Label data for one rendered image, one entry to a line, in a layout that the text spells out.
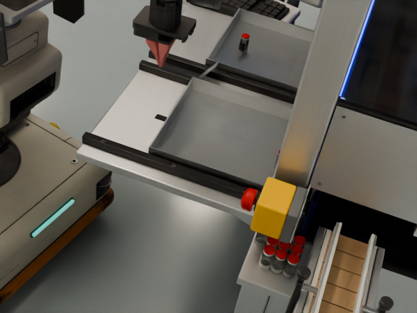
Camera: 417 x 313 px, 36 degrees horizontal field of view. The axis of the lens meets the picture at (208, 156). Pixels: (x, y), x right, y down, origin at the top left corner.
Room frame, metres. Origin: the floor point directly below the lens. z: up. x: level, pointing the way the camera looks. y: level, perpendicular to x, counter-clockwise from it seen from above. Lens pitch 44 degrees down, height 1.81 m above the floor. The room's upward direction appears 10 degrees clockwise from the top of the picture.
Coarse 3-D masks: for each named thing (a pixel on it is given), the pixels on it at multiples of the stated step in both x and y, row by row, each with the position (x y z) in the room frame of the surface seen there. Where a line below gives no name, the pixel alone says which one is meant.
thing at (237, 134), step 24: (192, 96) 1.15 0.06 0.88; (216, 96) 1.16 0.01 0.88; (240, 96) 1.15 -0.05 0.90; (168, 120) 1.02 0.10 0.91; (192, 120) 1.06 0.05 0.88; (216, 120) 1.08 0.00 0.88; (240, 120) 1.09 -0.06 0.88; (264, 120) 1.11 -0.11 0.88; (288, 120) 1.12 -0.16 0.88; (168, 144) 0.98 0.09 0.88; (192, 144) 0.99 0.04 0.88; (216, 144) 1.00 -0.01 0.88; (240, 144) 1.01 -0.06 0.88; (264, 144) 1.03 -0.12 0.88; (192, 168) 0.90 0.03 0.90; (216, 168) 0.90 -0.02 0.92; (240, 168) 0.94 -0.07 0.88; (264, 168) 0.95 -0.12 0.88
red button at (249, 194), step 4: (248, 188) 0.77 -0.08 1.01; (252, 188) 0.77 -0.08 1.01; (244, 192) 0.76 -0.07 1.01; (248, 192) 0.75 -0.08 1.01; (252, 192) 0.75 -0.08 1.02; (256, 192) 0.76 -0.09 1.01; (244, 196) 0.75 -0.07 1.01; (248, 196) 0.75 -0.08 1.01; (252, 196) 0.75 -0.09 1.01; (244, 200) 0.74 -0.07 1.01; (248, 200) 0.74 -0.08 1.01; (252, 200) 0.74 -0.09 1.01; (256, 200) 0.75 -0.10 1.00; (244, 204) 0.74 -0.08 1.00; (248, 204) 0.74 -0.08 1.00; (252, 204) 0.74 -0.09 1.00; (244, 208) 0.74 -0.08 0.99; (248, 208) 0.74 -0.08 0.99; (252, 208) 0.75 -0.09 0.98
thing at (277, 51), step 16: (240, 16) 1.50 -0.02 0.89; (256, 16) 1.49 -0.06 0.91; (224, 32) 1.38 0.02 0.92; (240, 32) 1.45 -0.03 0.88; (256, 32) 1.46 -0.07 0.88; (272, 32) 1.47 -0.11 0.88; (288, 32) 1.47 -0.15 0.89; (304, 32) 1.47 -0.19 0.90; (224, 48) 1.36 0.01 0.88; (256, 48) 1.38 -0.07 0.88; (272, 48) 1.40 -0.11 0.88; (288, 48) 1.41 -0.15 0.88; (304, 48) 1.42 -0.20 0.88; (208, 64) 1.25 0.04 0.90; (224, 64) 1.25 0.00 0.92; (240, 64) 1.30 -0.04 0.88; (256, 64) 1.32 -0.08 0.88; (272, 64) 1.33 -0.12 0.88; (288, 64) 1.34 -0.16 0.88; (304, 64) 1.35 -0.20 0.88; (256, 80) 1.23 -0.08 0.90; (272, 80) 1.22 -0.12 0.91; (288, 80) 1.27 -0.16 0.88
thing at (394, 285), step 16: (320, 224) 0.83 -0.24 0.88; (368, 240) 0.81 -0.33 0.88; (384, 256) 0.78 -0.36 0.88; (400, 256) 0.79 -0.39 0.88; (416, 256) 0.79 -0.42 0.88; (384, 272) 0.75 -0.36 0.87; (400, 272) 0.75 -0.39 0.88; (416, 272) 0.76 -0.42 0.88; (384, 288) 0.75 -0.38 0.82; (400, 288) 0.74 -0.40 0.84; (416, 288) 0.74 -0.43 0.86; (272, 304) 0.79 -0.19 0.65; (400, 304) 0.74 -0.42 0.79; (416, 304) 0.73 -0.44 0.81
